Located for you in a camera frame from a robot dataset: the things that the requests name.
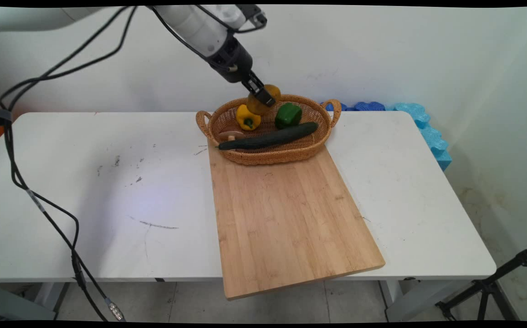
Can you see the light blue foam mat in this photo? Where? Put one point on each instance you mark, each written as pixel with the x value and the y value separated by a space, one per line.
pixel 432 136

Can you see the dark green cucumber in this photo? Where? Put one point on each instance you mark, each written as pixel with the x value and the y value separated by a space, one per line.
pixel 272 137

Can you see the orange-yellow round fruit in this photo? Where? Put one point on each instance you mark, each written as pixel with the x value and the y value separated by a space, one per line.
pixel 254 109

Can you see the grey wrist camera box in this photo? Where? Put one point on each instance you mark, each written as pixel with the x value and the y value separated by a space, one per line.
pixel 250 13

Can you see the wooden cutting board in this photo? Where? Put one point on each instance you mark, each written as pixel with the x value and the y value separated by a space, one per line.
pixel 286 218

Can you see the yellow bell pepper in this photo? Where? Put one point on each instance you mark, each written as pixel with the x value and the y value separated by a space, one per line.
pixel 247 119

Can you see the black tripod stand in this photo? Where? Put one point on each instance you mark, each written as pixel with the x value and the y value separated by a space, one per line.
pixel 488 286

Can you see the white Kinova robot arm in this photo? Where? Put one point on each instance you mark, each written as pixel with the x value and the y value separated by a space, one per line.
pixel 190 23

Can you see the green bell pepper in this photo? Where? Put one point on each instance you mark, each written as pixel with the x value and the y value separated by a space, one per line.
pixel 288 116

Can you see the white table leg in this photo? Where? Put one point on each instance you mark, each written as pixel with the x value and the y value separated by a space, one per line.
pixel 22 303
pixel 420 298

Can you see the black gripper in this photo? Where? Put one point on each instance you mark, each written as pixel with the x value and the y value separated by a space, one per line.
pixel 233 59

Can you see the brown mushroom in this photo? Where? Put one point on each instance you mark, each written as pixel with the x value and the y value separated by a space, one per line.
pixel 231 135

